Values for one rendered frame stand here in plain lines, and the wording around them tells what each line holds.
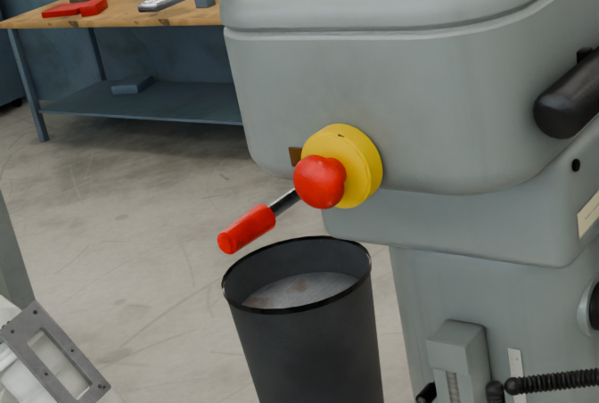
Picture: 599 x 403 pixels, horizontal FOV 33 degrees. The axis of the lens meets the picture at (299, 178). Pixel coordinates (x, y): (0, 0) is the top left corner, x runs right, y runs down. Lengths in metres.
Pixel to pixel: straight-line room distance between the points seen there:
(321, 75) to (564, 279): 0.30
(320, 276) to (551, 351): 2.47
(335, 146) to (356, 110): 0.03
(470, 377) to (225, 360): 3.14
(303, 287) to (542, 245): 2.53
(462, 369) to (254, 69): 0.33
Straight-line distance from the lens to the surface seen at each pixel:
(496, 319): 0.91
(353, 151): 0.71
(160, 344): 4.25
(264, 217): 0.81
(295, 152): 0.76
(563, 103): 0.68
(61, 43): 8.12
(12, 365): 0.79
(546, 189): 0.79
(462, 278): 0.91
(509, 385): 0.78
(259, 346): 3.08
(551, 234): 0.80
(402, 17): 0.67
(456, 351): 0.90
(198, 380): 3.94
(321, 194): 0.70
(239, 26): 0.76
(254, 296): 3.32
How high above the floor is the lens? 2.02
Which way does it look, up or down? 21 degrees down
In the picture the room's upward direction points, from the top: 11 degrees counter-clockwise
